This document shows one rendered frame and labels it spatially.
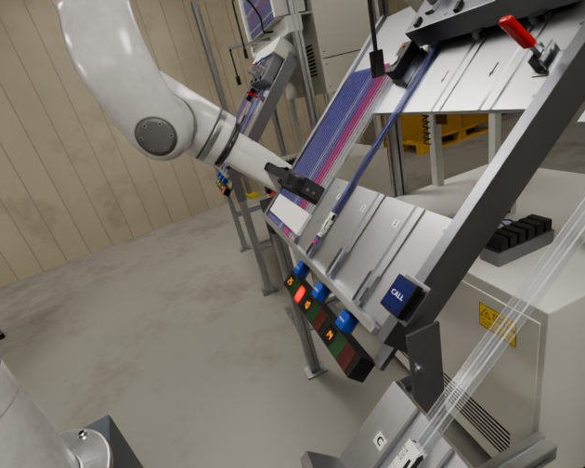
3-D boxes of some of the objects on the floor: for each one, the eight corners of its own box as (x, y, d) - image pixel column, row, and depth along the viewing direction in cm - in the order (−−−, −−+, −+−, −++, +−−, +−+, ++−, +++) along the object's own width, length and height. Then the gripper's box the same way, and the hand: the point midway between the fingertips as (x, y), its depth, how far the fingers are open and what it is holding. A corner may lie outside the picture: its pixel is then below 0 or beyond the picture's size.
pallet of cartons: (441, 126, 518) (439, 95, 500) (504, 125, 436) (505, 86, 418) (374, 151, 470) (370, 117, 452) (432, 155, 388) (429, 113, 369)
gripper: (243, 117, 44) (343, 180, 51) (224, 120, 59) (302, 167, 67) (216, 169, 44) (318, 223, 52) (204, 158, 60) (284, 201, 67)
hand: (305, 189), depth 59 cm, fingers open, 8 cm apart
